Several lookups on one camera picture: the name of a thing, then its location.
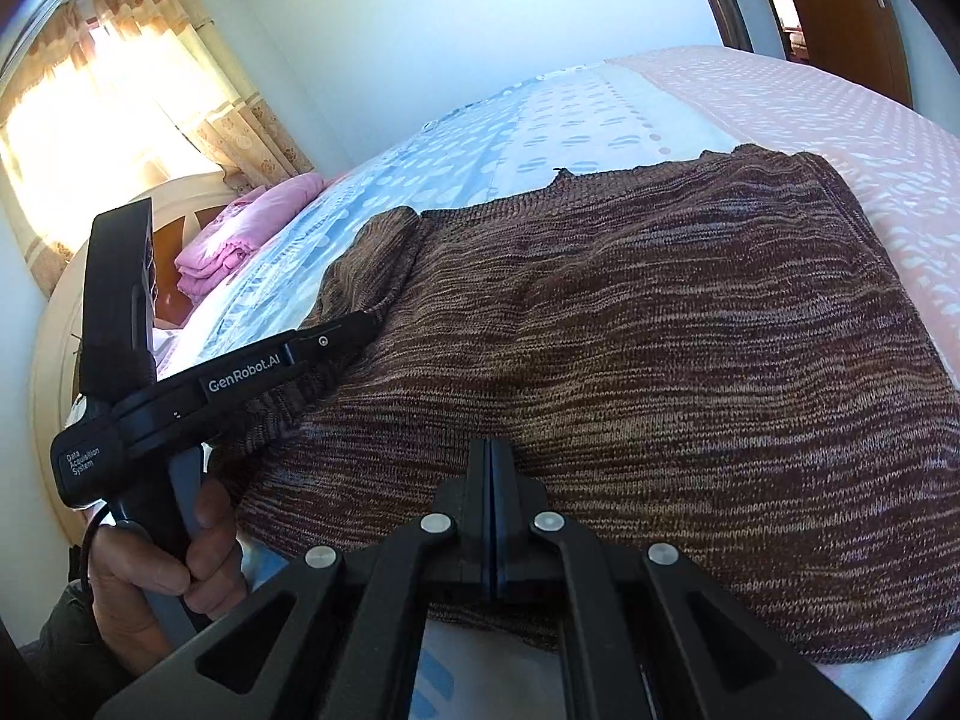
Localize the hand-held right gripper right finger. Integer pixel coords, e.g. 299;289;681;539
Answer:
492;439;871;720

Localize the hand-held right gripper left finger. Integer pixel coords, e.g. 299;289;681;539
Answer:
94;439;493;720

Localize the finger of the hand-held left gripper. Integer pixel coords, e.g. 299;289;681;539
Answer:
289;310;381;387

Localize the brown knit sweater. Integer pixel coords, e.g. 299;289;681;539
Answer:
214;144;960;665

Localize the person's left hand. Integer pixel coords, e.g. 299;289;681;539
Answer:
86;475;248;677

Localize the cream wooden headboard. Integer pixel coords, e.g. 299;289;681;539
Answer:
30;172;257;545

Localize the folded pink blanket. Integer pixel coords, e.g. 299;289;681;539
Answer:
175;172;328;305

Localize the yellow patterned curtain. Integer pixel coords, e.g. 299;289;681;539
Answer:
0;0;316;302

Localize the dotted blue pink bed sheet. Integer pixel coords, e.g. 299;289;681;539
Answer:
150;45;960;720

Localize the brown wooden door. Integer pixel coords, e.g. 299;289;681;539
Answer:
765;0;914;110

